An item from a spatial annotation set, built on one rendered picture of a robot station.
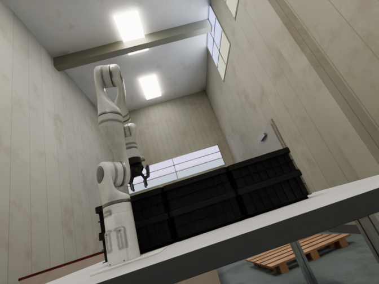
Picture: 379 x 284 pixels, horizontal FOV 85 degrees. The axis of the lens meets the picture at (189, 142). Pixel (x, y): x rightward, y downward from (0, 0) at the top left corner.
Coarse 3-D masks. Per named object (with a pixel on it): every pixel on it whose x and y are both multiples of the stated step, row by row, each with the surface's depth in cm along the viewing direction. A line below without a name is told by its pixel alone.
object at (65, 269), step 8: (88, 256) 251; (96, 256) 251; (64, 264) 249; (72, 264) 249; (80, 264) 249; (88, 264) 248; (40, 272) 247; (48, 272) 247; (56, 272) 246; (64, 272) 246; (72, 272) 246; (208, 272) 241; (216, 272) 241; (24, 280) 245; (32, 280) 244; (40, 280) 244; (48, 280) 244; (184, 280) 239; (192, 280) 238; (200, 280) 238; (208, 280) 238; (216, 280) 238
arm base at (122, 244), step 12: (120, 204) 67; (108, 216) 65; (120, 216) 65; (132, 216) 68; (108, 228) 64; (120, 228) 63; (132, 228) 66; (108, 240) 63; (120, 240) 62; (132, 240) 64; (108, 252) 61; (120, 252) 61; (132, 252) 62; (108, 264) 60
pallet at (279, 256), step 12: (300, 240) 299; (312, 240) 275; (324, 240) 257; (336, 240) 243; (264, 252) 294; (276, 252) 274; (288, 252) 254; (312, 252) 234; (264, 264) 239; (276, 264) 225
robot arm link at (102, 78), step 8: (96, 72) 83; (104, 72) 83; (96, 80) 82; (104, 80) 84; (96, 88) 82; (104, 88) 87; (104, 96) 81; (104, 104) 79; (112, 104) 80; (104, 112) 78; (112, 112) 78; (120, 112) 81
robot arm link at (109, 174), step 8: (104, 168) 70; (112, 168) 71; (120, 168) 73; (96, 176) 73; (104, 176) 69; (112, 176) 70; (120, 176) 72; (104, 184) 69; (112, 184) 68; (120, 184) 73; (104, 192) 68; (112, 192) 67; (120, 192) 69; (104, 200) 67; (112, 200) 67; (120, 200) 67; (128, 200) 70
